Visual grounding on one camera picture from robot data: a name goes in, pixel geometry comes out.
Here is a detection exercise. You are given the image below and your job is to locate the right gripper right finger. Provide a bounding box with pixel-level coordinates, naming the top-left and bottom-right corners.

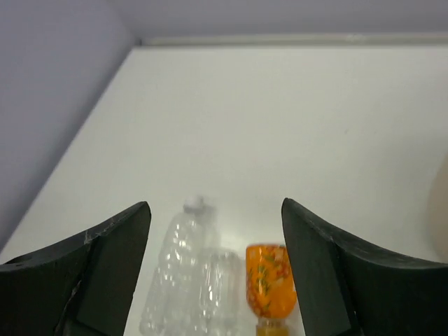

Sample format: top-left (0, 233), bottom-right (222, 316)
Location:
top-left (281, 198), bottom-right (447, 335)

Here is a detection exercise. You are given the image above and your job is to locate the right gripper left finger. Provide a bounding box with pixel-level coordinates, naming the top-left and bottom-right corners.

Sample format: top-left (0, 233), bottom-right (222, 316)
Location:
top-left (1, 202), bottom-right (151, 335)

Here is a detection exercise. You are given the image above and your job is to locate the short orange bottle orange cap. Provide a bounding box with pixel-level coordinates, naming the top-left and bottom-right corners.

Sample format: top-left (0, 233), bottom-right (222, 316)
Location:
top-left (246, 244), bottom-right (298, 336)

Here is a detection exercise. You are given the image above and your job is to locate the beige round bin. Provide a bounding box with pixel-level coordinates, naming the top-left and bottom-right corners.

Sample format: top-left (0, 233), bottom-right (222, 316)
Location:
top-left (427, 156), bottom-right (448, 263)

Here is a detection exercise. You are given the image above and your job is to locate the clear bottle without cap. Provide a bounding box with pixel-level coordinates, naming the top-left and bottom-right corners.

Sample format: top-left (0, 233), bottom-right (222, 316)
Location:
top-left (139, 195), bottom-right (214, 335)

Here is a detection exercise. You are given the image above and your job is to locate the clear bottle blue cap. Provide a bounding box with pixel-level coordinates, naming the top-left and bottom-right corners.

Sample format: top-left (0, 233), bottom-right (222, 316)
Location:
top-left (196, 248), bottom-right (242, 335)

